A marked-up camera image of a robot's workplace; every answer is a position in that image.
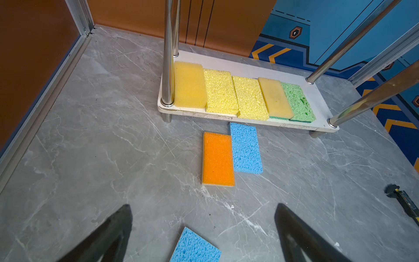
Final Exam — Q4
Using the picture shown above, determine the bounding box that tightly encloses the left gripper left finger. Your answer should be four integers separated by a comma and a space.
59, 204, 133, 262

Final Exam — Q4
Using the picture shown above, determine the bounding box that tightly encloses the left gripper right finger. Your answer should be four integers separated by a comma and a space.
275, 203, 349, 262

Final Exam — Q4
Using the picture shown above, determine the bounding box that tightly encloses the small blue sponge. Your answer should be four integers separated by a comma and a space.
230, 122, 263, 175

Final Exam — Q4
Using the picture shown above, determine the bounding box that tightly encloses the orange sponge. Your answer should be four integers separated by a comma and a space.
202, 132, 235, 187

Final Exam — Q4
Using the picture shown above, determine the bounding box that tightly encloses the green sponge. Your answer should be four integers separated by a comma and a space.
281, 82, 316, 123

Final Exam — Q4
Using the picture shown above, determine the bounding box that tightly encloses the dark yellow sponge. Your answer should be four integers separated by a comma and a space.
258, 78, 294, 120

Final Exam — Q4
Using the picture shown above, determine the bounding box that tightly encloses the white two-tier shelf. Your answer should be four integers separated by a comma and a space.
157, 1, 419, 138

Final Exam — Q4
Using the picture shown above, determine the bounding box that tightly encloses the light yellow sponge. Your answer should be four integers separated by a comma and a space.
232, 76, 269, 121
204, 69, 239, 115

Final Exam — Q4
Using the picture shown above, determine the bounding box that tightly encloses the thick yellow sponge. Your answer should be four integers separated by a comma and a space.
174, 61, 207, 109

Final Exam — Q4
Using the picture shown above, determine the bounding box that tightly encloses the large blue sponge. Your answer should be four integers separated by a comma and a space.
170, 227, 221, 262

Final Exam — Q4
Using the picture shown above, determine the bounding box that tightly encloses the yellow black caliper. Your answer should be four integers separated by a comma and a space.
384, 184, 419, 225

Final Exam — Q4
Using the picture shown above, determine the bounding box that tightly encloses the right aluminium frame post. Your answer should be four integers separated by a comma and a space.
348, 24, 419, 87

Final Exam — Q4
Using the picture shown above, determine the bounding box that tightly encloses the aluminium frame post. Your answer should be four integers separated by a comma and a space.
65, 0, 94, 37
348, 24, 419, 87

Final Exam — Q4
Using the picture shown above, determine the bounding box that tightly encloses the left aluminium frame post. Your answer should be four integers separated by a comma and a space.
65, 0, 94, 37

